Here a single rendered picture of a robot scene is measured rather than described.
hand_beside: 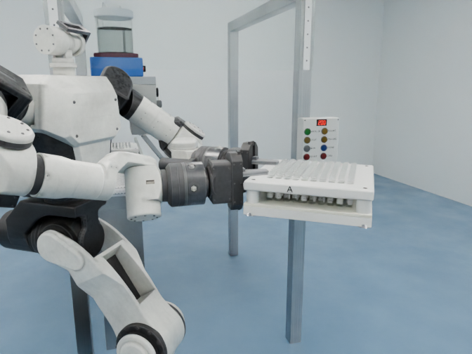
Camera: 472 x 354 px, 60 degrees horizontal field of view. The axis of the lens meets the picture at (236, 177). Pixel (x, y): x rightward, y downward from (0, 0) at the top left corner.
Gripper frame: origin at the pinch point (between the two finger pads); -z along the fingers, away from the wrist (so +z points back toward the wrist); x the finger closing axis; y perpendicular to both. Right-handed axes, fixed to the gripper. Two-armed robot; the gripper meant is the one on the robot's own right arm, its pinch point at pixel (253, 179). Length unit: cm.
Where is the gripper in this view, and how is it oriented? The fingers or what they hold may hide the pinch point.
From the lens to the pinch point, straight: 86.2
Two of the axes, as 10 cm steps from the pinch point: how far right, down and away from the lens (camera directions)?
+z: -9.7, 0.7, -2.3
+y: 2.4, 2.1, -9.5
